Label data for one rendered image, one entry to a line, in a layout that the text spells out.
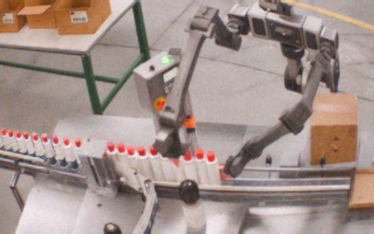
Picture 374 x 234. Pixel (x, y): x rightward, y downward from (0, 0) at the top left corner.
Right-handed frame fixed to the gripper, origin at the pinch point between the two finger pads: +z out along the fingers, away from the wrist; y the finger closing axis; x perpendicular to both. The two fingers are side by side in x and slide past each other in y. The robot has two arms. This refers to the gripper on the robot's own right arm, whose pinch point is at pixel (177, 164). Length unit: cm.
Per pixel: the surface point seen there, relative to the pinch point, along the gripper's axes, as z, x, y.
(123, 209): 31.6, -2.2, -30.7
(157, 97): -17.4, 20.0, -11.6
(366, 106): 112, 190, 83
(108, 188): 25.1, 4.7, -39.4
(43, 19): 25, 166, -161
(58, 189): 36, 6, -74
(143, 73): -28.8, 20.2, -15.9
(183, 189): 2.6, -11.7, 5.0
